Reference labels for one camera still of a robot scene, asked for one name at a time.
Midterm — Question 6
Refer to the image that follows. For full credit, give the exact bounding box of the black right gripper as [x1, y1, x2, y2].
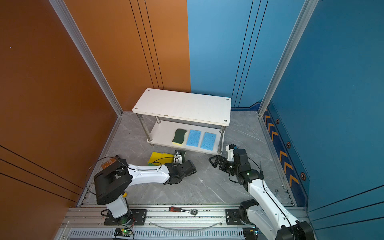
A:
[209, 155, 241, 176]

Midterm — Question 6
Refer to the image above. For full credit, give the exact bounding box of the green yellow wavy sponge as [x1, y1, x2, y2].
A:
[181, 151, 186, 163]
[172, 129, 188, 146]

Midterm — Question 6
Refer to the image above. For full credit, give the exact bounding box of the blue cellulose sponge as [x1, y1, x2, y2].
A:
[186, 130, 202, 147]
[201, 132, 217, 151]

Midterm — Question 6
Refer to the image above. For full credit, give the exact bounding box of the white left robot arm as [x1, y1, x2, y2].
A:
[94, 158, 197, 219]

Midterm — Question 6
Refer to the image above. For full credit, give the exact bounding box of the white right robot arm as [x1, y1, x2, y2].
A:
[209, 145, 315, 240]

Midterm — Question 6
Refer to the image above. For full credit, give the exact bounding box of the white two-tier shelf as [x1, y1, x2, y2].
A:
[132, 88, 232, 155]

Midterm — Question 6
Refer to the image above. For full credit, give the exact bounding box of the yellow foam sponge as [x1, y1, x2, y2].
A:
[148, 152, 174, 166]

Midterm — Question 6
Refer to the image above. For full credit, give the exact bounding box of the amber small bottle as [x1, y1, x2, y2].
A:
[101, 158, 117, 170]

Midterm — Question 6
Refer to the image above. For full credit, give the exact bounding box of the right circuit board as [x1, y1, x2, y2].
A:
[243, 228, 260, 240]

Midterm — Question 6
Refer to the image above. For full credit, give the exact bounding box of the left green circuit board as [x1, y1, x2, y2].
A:
[114, 228, 135, 240]

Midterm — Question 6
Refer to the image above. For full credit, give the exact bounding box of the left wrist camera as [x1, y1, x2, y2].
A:
[173, 150, 184, 164]

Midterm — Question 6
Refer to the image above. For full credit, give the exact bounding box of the red handled ratchet tool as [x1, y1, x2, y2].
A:
[169, 207, 198, 216]

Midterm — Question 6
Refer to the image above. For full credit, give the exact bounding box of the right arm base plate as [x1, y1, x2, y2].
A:
[225, 209, 249, 226]

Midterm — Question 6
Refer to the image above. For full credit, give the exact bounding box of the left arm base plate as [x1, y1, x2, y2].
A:
[101, 209, 147, 226]

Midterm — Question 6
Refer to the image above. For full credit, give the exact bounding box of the aluminium front rail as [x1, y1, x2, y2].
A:
[53, 202, 313, 240]

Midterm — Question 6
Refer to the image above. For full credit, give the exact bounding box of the aluminium right corner post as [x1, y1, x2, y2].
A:
[258, 0, 319, 117]

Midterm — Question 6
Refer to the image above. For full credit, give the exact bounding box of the aluminium corner post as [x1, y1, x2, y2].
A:
[258, 0, 319, 117]
[49, 0, 124, 117]

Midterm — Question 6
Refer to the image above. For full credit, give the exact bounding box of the aluminium left corner post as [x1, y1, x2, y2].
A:
[49, 0, 124, 117]

